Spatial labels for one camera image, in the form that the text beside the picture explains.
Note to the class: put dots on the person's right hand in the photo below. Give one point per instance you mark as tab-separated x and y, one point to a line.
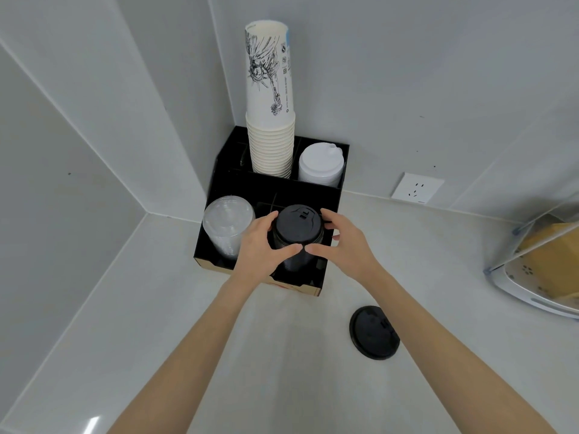
350	248

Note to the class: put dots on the person's left hand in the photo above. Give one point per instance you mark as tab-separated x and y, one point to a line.
256	253

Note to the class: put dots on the person's right middle finger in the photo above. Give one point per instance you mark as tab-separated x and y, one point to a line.
335	234

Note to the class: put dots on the person's right thumb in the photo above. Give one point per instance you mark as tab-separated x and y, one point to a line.
322	250

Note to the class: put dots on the person's left thumb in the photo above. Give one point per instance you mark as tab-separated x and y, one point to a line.
286	252

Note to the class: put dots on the stack of black cup lids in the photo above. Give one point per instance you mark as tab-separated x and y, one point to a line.
296	241

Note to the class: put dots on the person's right forearm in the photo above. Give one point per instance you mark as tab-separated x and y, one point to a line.
445	357

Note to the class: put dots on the person's left forearm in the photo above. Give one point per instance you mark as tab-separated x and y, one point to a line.
190	352

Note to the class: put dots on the black cardboard organizer box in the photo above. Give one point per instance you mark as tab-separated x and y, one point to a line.
271	203

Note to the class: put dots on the stack of clear plastic lids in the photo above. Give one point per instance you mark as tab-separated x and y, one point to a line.
227	230

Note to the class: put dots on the stack of white cup lids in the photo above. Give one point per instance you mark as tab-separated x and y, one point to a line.
320	163

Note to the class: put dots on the black cup lid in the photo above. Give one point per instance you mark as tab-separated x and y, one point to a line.
374	332

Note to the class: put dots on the stack of white paper cups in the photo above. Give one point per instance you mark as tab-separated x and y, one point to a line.
270	99

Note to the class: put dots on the clear plastic storage container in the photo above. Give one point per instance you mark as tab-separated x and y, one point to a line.
540	266

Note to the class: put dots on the white wall socket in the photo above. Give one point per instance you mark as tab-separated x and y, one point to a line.
417	188

